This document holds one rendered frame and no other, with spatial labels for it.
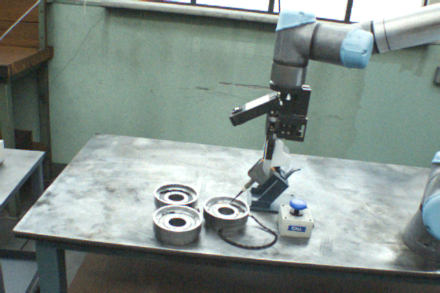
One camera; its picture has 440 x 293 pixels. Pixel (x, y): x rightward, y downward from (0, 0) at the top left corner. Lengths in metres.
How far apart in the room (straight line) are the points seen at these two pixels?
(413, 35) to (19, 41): 2.16
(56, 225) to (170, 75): 1.70
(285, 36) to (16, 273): 1.38
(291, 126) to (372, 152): 1.90
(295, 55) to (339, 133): 1.85
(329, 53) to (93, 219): 0.62
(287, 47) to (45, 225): 0.63
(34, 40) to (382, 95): 2.02
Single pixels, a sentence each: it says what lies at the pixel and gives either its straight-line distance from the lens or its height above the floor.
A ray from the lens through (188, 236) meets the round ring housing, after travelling 0.92.
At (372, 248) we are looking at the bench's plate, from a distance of 1.05.
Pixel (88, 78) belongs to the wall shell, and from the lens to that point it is 2.69.
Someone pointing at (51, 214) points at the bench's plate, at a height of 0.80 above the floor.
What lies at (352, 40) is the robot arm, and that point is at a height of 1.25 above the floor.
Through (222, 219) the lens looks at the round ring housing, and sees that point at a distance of 0.96.
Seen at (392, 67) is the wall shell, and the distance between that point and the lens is 2.69.
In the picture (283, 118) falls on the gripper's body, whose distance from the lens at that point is 0.92.
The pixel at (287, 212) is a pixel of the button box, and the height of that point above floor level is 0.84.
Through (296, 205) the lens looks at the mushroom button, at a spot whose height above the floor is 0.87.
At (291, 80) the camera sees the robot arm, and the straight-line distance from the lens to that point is 0.90.
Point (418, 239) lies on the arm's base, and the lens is 1.08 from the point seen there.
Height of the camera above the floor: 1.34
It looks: 22 degrees down
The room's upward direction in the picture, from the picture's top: 6 degrees clockwise
